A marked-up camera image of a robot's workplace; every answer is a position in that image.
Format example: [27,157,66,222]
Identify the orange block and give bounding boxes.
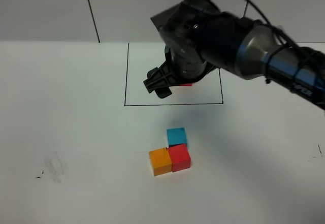
[149,147,172,176]

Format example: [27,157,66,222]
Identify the template red block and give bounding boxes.
[178,83,193,86]

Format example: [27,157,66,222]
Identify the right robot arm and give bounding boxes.
[144,0,324,109]

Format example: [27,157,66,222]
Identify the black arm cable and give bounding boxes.
[205,0,325,85]

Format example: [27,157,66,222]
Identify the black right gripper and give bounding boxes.
[143,0,251,99]

